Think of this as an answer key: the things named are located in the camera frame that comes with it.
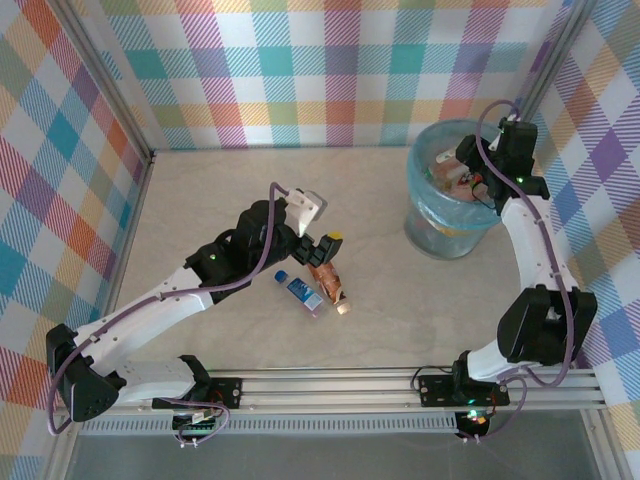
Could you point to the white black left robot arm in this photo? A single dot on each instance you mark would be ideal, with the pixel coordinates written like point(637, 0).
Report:
point(150, 310)

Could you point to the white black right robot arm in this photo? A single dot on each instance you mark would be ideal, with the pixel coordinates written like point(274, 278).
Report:
point(535, 250)

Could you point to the blue bin liner bag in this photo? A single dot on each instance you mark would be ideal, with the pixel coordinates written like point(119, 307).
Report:
point(420, 150)

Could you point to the brown label plastic bottle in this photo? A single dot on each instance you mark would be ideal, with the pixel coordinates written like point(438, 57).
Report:
point(330, 285)

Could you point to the blue label plastic bottle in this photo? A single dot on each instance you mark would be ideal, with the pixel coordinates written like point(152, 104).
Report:
point(302, 292)

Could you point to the aluminium frame post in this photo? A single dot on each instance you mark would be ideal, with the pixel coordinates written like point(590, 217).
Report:
point(110, 85)
point(552, 60)

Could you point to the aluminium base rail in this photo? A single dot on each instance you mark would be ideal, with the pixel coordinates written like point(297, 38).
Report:
point(325, 390)

